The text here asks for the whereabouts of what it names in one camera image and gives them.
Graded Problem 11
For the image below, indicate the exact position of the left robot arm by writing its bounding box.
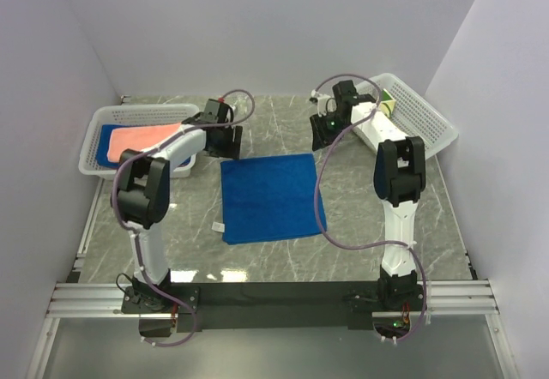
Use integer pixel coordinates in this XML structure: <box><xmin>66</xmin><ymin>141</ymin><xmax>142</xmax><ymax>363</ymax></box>
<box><xmin>111</xmin><ymin>98</ymin><xmax>243</xmax><ymax>312</ymax></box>

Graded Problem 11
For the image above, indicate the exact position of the white plastic basket right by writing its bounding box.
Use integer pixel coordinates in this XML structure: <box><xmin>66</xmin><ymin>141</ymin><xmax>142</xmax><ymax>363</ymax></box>
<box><xmin>371</xmin><ymin>73</ymin><xmax>459</xmax><ymax>159</ymax></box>

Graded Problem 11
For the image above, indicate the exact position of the black base bar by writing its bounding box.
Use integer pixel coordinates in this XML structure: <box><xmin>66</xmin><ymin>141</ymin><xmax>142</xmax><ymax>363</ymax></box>
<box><xmin>121</xmin><ymin>281</ymin><xmax>425</xmax><ymax>333</ymax></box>

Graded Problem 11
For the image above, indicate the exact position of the folded blue towel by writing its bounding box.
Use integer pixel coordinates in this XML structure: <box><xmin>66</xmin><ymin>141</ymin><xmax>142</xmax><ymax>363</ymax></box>
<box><xmin>94</xmin><ymin>122</ymin><xmax>194</xmax><ymax>170</ymax></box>

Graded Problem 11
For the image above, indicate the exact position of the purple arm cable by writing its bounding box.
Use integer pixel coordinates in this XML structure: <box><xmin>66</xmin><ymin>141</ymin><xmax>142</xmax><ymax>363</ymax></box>
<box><xmin>311</xmin><ymin>73</ymin><xmax>430</xmax><ymax>342</ymax></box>
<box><xmin>110</xmin><ymin>88</ymin><xmax>257</xmax><ymax>349</ymax></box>

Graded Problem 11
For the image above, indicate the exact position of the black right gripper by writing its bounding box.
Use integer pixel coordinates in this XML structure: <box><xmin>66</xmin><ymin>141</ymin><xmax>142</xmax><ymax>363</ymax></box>
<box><xmin>310</xmin><ymin>111</ymin><xmax>350</xmax><ymax>152</ymax></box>

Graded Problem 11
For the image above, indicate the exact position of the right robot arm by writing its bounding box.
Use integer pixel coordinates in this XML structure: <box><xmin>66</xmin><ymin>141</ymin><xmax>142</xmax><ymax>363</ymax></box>
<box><xmin>309</xmin><ymin>80</ymin><xmax>426</xmax><ymax>310</ymax></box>

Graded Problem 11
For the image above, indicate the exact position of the blue towel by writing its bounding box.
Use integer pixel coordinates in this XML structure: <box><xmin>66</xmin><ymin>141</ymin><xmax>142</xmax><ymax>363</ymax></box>
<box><xmin>94</xmin><ymin>122</ymin><xmax>194</xmax><ymax>170</ymax></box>
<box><xmin>220</xmin><ymin>153</ymin><xmax>320</xmax><ymax>245</ymax></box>

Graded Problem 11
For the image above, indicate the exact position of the pink panda towel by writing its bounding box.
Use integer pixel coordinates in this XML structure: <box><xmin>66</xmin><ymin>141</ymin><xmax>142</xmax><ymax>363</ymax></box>
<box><xmin>106</xmin><ymin>123</ymin><xmax>180</xmax><ymax>163</ymax></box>

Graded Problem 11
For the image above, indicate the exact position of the green white towel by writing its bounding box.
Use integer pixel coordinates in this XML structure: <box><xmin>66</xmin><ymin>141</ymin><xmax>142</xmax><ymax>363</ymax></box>
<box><xmin>378</xmin><ymin>89</ymin><xmax>396</xmax><ymax>118</ymax></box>

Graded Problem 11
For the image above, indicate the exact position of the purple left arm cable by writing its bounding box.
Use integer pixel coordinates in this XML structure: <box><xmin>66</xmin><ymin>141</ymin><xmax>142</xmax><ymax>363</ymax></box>
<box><xmin>110</xmin><ymin>88</ymin><xmax>257</xmax><ymax>349</ymax></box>

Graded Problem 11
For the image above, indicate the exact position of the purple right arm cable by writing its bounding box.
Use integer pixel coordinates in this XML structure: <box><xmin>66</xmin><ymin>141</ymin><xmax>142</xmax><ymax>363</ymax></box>
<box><xmin>311</xmin><ymin>73</ymin><xmax>430</xmax><ymax>342</ymax></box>

